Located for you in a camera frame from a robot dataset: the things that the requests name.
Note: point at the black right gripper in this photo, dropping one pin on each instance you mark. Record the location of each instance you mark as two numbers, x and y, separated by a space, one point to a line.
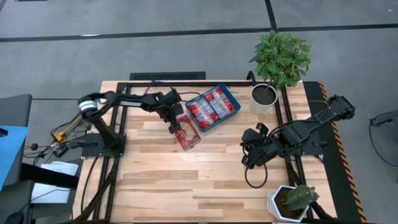
262 147

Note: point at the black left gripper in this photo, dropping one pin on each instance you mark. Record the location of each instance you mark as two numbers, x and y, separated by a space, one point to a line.
171 107

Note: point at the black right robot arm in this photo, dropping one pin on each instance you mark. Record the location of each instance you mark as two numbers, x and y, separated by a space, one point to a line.
311 124

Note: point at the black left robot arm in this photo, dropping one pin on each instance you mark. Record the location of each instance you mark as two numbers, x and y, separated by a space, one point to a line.
130 100

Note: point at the blue plastic basket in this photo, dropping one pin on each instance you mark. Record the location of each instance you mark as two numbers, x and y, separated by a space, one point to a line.
225 119

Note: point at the black ribbed strip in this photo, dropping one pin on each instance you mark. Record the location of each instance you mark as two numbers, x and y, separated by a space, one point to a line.
168 76

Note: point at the white round plant pot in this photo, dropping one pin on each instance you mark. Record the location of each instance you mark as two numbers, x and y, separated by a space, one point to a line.
263 95

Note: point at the white hexagonal plant pot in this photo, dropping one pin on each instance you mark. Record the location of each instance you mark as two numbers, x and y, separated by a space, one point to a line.
272 202

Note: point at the green cactus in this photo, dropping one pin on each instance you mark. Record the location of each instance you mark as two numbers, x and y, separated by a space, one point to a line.
300 197

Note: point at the black mat with hazard stripe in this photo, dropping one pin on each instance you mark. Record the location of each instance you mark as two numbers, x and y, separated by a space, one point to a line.
329 174

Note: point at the green leafy plant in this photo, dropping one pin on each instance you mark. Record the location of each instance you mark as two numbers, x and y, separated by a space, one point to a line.
280 59

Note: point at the small black device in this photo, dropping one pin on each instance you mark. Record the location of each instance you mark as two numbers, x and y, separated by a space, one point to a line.
60 151

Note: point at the white papers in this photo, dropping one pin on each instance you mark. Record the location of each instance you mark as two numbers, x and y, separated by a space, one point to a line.
59 168

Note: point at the black stand foot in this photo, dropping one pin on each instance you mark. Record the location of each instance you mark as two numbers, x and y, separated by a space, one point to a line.
384 118

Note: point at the black bar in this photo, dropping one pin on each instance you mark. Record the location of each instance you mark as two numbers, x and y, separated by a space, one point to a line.
46 175

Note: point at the blue board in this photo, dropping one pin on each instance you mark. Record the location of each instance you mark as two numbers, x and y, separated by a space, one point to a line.
12 155

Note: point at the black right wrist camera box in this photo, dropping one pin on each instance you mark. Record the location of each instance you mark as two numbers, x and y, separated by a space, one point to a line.
262 129

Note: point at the black aluminium table frame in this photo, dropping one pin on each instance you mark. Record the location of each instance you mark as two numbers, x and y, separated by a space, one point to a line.
186 84

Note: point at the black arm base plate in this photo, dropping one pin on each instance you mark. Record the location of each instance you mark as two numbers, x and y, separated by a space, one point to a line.
90 149
317 151

